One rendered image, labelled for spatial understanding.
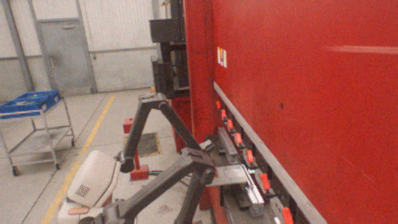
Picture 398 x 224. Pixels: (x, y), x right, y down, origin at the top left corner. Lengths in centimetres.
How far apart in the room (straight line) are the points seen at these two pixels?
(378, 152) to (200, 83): 183
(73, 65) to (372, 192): 823
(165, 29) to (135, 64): 592
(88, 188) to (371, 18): 102
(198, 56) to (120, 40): 608
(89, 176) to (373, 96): 93
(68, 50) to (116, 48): 133
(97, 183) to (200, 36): 149
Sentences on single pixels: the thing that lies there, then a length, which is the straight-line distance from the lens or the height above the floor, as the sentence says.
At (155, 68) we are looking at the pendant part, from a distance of 231.
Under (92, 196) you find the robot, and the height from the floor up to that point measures 128.
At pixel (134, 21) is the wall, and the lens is 808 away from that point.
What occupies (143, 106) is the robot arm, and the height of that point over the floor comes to 155.
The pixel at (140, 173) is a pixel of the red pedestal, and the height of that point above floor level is 9.
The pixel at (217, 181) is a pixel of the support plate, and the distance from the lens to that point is 155.
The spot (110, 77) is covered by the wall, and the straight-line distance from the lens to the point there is 833.
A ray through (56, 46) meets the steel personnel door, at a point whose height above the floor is 150.
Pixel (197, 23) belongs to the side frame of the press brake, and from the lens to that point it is 217.
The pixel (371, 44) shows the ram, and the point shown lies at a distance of 54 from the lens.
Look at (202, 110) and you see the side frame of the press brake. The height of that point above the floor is 114.
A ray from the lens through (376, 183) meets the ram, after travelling 57.
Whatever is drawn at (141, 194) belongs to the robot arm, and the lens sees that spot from 95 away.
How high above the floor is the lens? 190
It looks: 20 degrees down
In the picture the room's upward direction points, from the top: 4 degrees counter-clockwise
